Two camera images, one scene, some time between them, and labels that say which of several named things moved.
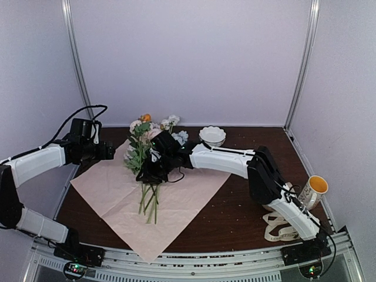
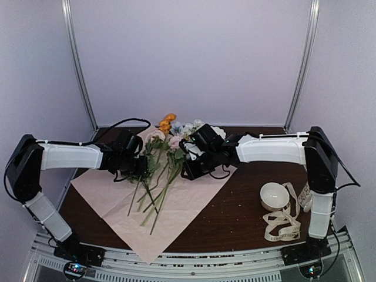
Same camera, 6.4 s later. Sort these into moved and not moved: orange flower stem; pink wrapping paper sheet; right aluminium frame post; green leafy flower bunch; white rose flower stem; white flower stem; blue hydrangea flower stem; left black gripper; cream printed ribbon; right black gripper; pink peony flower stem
Moved: left black gripper; green leafy flower bunch; orange flower stem; right black gripper; white flower stem; blue hydrangea flower stem; white rose flower stem; pink peony flower stem
Not moved: right aluminium frame post; pink wrapping paper sheet; cream printed ribbon
